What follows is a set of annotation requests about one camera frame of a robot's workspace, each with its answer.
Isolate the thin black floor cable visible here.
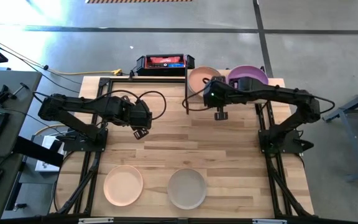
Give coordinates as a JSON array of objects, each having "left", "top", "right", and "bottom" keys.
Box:
[{"left": 0, "top": 30, "right": 83, "bottom": 94}]

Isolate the pale peach plate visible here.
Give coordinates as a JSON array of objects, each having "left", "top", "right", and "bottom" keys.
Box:
[{"left": 103, "top": 164, "right": 144, "bottom": 207}]

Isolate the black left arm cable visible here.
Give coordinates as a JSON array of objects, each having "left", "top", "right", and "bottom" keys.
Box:
[{"left": 32, "top": 89, "right": 167, "bottom": 121}]

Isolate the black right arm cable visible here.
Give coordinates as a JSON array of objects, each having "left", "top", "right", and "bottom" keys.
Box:
[{"left": 181, "top": 88, "right": 336, "bottom": 114}]

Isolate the light grey plate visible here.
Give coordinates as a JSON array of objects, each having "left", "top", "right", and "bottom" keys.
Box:
[{"left": 167, "top": 167, "right": 208, "bottom": 210}]

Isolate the grey metal bench frame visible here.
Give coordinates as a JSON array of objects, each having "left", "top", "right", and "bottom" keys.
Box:
[{"left": 321, "top": 81, "right": 358, "bottom": 182}]

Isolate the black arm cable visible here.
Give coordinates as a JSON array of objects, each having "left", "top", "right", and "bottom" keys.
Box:
[
  {"left": 32, "top": 89, "right": 167, "bottom": 121},
  {"left": 181, "top": 88, "right": 336, "bottom": 114}
]

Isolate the black desk clamp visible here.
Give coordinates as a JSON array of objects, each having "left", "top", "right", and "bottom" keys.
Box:
[{"left": 0, "top": 82, "right": 30, "bottom": 107}]

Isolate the white box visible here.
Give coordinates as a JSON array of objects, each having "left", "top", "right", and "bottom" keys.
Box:
[{"left": 35, "top": 134, "right": 67, "bottom": 173}]

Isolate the purple plate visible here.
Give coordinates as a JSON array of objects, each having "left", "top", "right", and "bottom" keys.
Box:
[{"left": 227, "top": 64, "right": 270, "bottom": 94}]

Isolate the tan brown plate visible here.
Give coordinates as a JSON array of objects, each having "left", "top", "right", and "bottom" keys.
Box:
[{"left": 187, "top": 65, "right": 223, "bottom": 98}]

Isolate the white metal bracket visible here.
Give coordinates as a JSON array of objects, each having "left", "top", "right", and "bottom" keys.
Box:
[
  {"left": 78, "top": 217, "right": 114, "bottom": 224},
  {"left": 252, "top": 218, "right": 288, "bottom": 224}
]

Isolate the red black power station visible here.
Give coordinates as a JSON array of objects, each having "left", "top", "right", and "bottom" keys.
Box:
[{"left": 135, "top": 53, "right": 196, "bottom": 77}]

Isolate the beige hose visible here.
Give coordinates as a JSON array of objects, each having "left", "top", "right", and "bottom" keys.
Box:
[{"left": 33, "top": 123, "right": 71, "bottom": 138}]

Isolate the flat black bar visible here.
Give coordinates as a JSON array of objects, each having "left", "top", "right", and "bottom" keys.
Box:
[{"left": 12, "top": 136, "right": 65, "bottom": 168}]

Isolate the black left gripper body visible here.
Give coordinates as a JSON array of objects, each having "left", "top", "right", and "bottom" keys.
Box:
[{"left": 125, "top": 98, "right": 153, "bottom": 130}]

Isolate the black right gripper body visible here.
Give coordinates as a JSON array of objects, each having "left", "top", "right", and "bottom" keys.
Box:
[{"left": 203, "top": 76, "right": 245, "bottom": 108}]

